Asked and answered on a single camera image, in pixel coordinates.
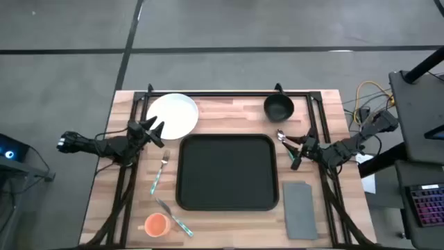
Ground dark screen device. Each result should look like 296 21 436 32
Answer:
423 124 444 142

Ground black device with blue light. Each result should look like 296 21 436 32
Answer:
0 133 31 164

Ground black aluminium rig frame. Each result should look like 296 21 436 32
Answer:
78 88 382 250

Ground black rectangular tray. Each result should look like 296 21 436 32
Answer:
175 133 280 212

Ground white round plate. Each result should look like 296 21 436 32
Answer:
146 92 200 141

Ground black bowl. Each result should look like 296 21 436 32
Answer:
263 92 296 123

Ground yellow cable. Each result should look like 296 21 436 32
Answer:
352 80 396 126

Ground fork with teal handle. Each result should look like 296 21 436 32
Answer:
149 149 171 196

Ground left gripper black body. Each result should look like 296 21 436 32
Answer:
126 119 150 147

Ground knife with teal handle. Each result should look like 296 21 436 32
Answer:
154 197 194 238

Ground black desk leg bar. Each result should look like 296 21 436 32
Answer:
357 142 410 178

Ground grey equipment stand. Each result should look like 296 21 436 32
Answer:
0 159 56 250

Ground backlit keyboard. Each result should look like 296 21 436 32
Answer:
405 183 444 228

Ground black pole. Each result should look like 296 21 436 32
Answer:
404 44 444 84

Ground orange mug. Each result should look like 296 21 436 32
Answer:
137 212 172 238

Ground grey cloth napkin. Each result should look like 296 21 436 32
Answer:
282 180 319 240

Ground grey desk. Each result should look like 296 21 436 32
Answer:
394 159 444 250

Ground black desk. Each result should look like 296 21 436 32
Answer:
388 69 444 166

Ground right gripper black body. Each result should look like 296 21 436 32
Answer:
290 126 323 171

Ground spoon with teal handle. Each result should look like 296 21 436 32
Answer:
276 128 296 163

